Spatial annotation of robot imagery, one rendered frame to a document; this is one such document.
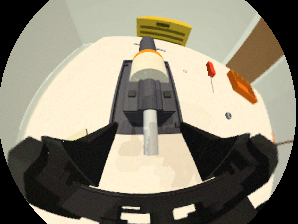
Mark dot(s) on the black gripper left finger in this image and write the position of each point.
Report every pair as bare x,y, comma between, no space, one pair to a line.
88,154

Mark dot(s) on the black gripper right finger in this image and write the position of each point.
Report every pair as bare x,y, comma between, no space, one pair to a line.
209,150

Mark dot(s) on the grey metal shaft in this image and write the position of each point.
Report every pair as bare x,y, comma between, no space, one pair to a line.
150,133

